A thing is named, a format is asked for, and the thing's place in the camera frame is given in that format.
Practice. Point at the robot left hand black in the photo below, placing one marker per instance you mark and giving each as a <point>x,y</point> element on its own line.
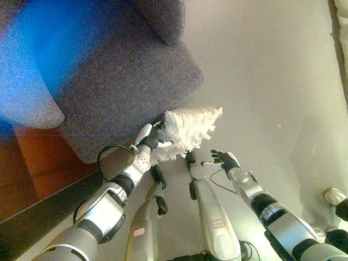
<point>149,140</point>

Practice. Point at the robot right hand black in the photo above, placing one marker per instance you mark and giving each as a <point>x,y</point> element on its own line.
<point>227,161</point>

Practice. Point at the white fluffy cloth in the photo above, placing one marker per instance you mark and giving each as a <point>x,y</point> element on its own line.
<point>187,131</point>

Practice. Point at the robot right arm silver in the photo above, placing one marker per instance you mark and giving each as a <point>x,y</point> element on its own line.
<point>280,217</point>

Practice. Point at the robot left arm silver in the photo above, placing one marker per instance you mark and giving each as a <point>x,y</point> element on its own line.
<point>108,206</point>

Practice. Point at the robot left foot black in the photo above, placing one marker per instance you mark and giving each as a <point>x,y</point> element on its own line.
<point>158,175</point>

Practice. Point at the robot foot black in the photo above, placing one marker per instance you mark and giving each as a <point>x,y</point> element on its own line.
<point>158,175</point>
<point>190,159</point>

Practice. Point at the robot right foot black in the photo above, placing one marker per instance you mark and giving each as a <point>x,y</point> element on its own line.
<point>190,159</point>

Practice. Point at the robot right leg silver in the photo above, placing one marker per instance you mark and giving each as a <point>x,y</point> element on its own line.
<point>212,217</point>

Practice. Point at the robot leg silver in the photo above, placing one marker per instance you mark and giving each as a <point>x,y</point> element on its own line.
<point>212,217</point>
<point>144,225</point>

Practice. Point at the gray fabric armchair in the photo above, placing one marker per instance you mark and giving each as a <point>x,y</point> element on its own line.
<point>114,81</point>

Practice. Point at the robot left leg silver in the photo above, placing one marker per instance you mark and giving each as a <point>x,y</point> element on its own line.
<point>144,225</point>

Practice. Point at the beige shoe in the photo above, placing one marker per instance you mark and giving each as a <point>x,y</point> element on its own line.
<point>334,195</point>

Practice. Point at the black trouser leg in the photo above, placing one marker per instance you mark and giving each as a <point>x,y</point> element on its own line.
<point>341,217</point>

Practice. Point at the dark furniture top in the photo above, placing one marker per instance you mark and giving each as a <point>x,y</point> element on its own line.
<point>32,217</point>

